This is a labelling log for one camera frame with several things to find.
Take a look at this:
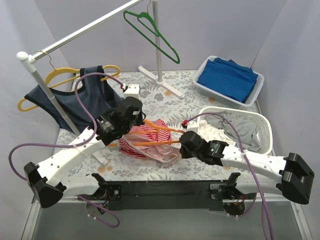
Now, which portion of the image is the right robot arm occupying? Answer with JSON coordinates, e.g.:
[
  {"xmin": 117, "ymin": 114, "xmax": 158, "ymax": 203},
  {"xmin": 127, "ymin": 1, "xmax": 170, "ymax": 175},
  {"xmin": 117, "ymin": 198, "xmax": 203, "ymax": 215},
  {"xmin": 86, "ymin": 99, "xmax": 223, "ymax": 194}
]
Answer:
[{"xmin": 179, "ymin": 131, "xmax": 315, "ymax": 205}]

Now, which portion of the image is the navy blue tank top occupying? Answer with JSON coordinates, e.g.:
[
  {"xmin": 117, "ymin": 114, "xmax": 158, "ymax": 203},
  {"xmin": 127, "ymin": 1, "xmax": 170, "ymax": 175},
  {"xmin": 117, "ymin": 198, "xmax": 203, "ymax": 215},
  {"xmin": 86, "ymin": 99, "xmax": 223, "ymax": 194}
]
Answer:
[{"xmin": 24, "ymin": 65, "xmax": 125, "ymax": 131}]

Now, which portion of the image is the orange plastic hanger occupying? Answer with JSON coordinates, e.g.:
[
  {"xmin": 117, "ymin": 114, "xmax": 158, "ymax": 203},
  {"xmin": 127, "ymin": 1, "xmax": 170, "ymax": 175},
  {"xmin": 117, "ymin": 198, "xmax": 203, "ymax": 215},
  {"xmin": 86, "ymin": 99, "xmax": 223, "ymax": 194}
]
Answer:
[{"xmin": 107, "ymin": 119, "xmax": 187, "ymax": 148}]

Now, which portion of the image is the red white striped tank top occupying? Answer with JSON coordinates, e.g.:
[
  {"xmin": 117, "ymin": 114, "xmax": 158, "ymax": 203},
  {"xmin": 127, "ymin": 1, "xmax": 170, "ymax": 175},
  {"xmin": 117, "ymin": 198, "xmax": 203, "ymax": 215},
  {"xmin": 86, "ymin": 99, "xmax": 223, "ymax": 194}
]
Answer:
[{"xmin": 116, "ymin": 118, "xmax": 181, "ymax": 164}]

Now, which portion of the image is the grey crumpled garment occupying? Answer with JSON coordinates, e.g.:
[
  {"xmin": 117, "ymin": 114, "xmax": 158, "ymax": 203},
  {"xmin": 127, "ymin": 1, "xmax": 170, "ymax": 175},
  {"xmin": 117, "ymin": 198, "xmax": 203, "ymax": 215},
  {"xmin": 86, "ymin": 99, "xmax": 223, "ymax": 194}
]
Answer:
[{"xmin": 216, "ymin": 111, "xmax": 261, "ymax": 152}]

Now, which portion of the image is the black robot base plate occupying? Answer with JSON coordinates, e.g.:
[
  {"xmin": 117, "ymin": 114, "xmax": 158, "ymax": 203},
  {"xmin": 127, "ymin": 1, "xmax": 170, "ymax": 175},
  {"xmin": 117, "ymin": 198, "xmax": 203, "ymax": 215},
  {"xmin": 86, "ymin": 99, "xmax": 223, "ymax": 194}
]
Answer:
[{"xmin": 77, "ymin": 180, "xmax": 247, "ymax": 212}]

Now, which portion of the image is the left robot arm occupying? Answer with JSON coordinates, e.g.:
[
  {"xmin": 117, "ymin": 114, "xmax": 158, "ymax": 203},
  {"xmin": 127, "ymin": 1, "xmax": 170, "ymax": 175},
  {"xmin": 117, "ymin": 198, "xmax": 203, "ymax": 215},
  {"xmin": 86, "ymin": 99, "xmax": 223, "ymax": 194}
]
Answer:
[{"xmin": 23, "ymin": 96, "xmax": 143, "ymax": 208}]

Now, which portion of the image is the light blue storage basket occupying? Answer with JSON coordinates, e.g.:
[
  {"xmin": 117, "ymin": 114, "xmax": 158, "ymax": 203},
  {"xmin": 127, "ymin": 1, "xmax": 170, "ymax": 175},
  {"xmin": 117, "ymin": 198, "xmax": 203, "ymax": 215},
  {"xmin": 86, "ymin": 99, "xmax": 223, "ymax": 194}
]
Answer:
[{"xmin": 193, "ymin": 55, "xmax": 265, "ymax": 109}]

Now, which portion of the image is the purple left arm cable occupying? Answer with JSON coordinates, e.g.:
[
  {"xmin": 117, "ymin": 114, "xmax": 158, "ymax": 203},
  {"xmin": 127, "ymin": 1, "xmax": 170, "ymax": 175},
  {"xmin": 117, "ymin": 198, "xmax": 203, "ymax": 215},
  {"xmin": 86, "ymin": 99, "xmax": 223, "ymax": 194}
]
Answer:
[{"xmin": 8, "ymin": 72, "xmax": 128, "ymax": 228}]

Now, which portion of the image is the yellow plastic hanger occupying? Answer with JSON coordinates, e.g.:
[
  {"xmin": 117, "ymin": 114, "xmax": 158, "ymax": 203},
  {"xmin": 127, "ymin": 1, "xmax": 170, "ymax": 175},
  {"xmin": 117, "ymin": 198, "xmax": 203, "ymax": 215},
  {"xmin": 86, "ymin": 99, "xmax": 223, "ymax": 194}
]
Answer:
[{"xmin": 16, "ymin": 49, "xmax": 121, "ymax": 112}]

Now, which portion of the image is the green plastic hanger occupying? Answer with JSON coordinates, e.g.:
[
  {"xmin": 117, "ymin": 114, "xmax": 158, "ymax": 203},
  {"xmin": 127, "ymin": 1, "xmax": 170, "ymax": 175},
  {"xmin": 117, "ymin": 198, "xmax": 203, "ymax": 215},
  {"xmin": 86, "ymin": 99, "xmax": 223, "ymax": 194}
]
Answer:
[{"xmin": 123, "ymin": 6, "xmax": 181, "ymax": 64}]

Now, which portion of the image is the blue folded garment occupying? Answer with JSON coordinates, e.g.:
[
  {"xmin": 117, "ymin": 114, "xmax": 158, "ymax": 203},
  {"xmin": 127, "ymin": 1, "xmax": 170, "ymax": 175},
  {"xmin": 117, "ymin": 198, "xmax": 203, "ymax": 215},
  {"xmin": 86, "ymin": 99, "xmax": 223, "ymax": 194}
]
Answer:
[{"xmin": 197, "ymin": 57, "xmax": 258, "ymax": 103}]

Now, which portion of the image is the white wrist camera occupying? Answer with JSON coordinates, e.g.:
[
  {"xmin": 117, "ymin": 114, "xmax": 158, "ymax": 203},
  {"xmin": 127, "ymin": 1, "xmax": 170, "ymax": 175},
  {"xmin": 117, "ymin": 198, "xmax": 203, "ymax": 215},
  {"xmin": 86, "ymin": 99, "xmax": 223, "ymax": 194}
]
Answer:
[
  {"xmin": 123, "ymin": 84, "xmax": 141, "ymax": 100},
  {"xmin": 181, "ymin": 120, "xmax": 199, "ymax": 133}
]

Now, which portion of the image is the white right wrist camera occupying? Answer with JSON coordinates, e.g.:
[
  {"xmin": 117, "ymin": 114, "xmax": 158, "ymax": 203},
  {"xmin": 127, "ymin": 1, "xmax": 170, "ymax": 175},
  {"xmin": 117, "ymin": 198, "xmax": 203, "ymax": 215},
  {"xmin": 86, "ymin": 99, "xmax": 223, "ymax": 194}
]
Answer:
[{"xmin": 181, "ymin": 120, "xmax": 199, "ymax": 133}]

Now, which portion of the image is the floral patterned table mat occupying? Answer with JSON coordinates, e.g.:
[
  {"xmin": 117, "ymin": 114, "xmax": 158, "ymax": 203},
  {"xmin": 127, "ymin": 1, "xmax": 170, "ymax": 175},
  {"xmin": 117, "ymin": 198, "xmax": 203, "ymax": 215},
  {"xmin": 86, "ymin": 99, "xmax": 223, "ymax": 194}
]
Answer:
[{"xmin": 67, "ymin": 70, "xmax": 249, "ymax": 181}]

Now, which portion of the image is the white clothes rack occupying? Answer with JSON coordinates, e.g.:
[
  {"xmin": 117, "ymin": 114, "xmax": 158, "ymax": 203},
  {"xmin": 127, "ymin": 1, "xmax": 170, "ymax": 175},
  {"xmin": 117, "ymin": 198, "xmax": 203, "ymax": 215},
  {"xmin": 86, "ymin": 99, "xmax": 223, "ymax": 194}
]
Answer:
[{"xmin": 16, "ymin": 0, "xmax": 185, "ymax": 166}]

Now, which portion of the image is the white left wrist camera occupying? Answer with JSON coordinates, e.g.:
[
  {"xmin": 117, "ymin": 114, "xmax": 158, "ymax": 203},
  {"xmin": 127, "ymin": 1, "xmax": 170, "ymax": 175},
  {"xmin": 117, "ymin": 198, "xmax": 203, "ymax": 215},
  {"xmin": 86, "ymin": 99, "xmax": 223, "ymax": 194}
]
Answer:
[{"xmin": 123, "ymin": 84, "xmax": 141, "ymax": 100}]

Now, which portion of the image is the white laundry basket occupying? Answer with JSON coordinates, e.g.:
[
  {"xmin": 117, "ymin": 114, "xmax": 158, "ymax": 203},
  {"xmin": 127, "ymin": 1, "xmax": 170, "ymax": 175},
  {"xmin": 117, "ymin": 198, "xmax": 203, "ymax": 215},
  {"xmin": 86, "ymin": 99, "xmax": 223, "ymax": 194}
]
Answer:
[{"xmin": 196, "ymin": 106, "xmax": 273, "ymax": 155}]

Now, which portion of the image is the white crumpled garment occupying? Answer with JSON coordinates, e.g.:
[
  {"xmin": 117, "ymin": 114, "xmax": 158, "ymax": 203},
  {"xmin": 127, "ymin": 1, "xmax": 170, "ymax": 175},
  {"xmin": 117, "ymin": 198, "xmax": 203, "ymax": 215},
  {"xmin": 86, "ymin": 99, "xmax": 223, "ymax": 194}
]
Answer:
[{"xmin": 198, "ymin": 120, "xmax": 236, "ymax": 146}]

